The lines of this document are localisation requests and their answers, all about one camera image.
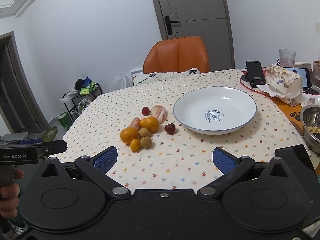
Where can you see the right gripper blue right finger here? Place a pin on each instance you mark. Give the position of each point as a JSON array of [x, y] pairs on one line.
[[233, 169]]

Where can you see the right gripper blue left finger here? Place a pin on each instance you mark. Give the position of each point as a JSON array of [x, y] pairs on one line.
[[94, 169]]

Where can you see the small kumquat orange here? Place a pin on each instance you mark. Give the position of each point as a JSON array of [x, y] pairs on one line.
[[135, 145]]

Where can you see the large orange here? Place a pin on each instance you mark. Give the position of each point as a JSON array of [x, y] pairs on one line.
[[128, 134]]

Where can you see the brown longan fruit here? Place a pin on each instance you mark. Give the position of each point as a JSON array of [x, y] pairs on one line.
[[144, 132], [146, 142]]

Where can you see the peeled pomelo segment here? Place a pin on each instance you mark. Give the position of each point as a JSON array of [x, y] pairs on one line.
[[159, 112], [135, 123]]

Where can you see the medium orange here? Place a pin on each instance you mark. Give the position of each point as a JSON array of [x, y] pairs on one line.
[[150, 123]]

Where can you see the dark red small fruit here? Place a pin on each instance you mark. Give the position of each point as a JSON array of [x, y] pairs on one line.
[[145, 111]]

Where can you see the person's left hand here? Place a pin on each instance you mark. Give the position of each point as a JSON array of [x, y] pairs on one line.
[[9, 195]]

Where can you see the green box on floor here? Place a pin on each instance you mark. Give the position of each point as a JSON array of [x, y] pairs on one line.
[[65, 120]]

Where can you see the white plate with blue rim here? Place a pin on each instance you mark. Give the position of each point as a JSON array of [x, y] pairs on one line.
[[215, 110]]

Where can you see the black metal shelf rack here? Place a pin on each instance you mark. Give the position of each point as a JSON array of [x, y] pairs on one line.
[[75, 102]]

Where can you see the orange paw print mat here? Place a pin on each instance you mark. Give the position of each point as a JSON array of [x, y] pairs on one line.
[[292, 113]]

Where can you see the white plastic bag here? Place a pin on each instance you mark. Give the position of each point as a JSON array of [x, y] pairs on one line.
[[121, 81]]

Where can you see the steel bowl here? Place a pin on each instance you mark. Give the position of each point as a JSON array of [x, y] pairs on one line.
[[310, 121]]

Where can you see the black smartphone on stand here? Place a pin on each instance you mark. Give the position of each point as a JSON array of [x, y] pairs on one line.
[[255, 73]]

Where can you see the floral tissue pack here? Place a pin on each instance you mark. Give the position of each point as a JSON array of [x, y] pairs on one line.
[[283, 84]]

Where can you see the white fluffy cushion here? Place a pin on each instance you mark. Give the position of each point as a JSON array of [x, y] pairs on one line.
[[143, 79]]

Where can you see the tablet screen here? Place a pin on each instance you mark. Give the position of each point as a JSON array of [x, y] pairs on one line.
[[304, 73]]

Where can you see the clear drinking glass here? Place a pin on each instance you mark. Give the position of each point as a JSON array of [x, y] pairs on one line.
[[287, 58]]

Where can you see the orange leather chair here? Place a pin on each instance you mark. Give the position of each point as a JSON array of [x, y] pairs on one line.
[[177, 55]]

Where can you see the grey door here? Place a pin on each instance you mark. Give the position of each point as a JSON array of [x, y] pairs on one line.
[[207, 19]]

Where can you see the black door handle lock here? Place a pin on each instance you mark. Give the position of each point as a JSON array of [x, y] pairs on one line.
[[168, 24]]

